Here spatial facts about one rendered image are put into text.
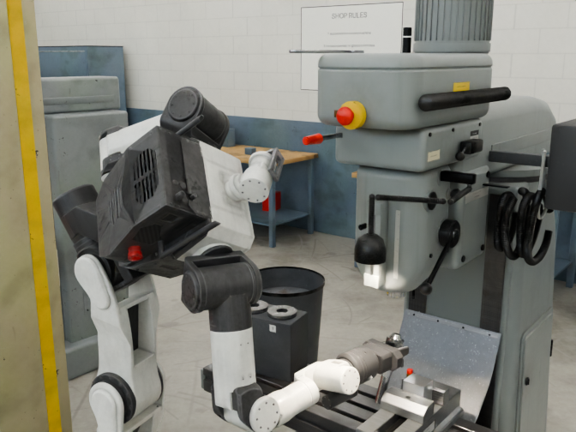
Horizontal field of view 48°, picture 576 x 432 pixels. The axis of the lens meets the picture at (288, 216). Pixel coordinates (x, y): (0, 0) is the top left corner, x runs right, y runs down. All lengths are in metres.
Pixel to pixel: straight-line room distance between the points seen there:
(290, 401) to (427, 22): 1.00
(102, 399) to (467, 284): 1.09
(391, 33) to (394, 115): 5.09
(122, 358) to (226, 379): 0.43
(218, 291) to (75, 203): 0.53
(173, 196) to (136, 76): 7.66
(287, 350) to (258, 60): 5.70
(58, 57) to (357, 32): 4.18
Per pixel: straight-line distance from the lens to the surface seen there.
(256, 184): 1.38
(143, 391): 1.79
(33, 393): 3.17
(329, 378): 1.58
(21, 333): 3.03
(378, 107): 1.39
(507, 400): 2.16
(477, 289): 2.03
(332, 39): 6.82
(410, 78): 1.38
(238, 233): 1.43
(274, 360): 2.01
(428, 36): 1.76
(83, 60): 8.67
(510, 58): 5.97
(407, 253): 1.57
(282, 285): 4.01
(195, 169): 1.42
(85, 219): 1.67
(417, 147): 1.46
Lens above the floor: 1.88
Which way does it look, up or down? 14 degrees down
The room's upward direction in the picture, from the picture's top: straight up
